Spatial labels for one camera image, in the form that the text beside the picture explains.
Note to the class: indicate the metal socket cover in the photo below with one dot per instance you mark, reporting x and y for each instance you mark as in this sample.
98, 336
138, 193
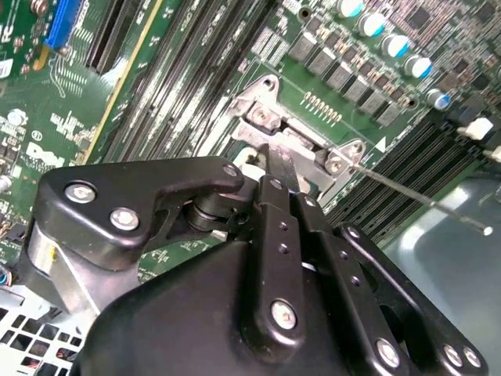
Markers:
315, 174

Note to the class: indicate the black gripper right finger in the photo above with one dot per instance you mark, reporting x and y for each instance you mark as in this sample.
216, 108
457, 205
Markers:
352, 282

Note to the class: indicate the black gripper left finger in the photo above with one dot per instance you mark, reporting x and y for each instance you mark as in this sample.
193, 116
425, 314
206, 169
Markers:
86, 219

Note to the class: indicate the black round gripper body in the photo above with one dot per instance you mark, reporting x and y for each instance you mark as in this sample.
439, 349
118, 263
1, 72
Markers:
168, 325

